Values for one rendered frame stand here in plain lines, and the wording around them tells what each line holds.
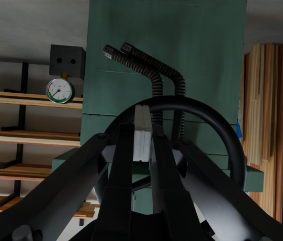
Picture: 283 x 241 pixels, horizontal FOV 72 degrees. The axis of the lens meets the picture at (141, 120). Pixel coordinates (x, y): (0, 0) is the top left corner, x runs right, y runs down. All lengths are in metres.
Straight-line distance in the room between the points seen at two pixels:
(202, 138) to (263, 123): 1.42
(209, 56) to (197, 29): 0.08
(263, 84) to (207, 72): 1.45
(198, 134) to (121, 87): 0.25
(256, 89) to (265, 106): 0.17
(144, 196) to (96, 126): 0.22
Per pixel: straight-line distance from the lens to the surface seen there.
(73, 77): 0.54
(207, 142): 0.58
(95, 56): 0.57
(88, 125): 0.55
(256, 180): 0.67
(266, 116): 1.94
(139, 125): 0.16
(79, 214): 2.87
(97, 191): 0.38
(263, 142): 1.97
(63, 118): 3.19
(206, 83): 0.58
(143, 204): 0.48
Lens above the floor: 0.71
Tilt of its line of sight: level
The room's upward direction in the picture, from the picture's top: 176 degrees counter-clockwise
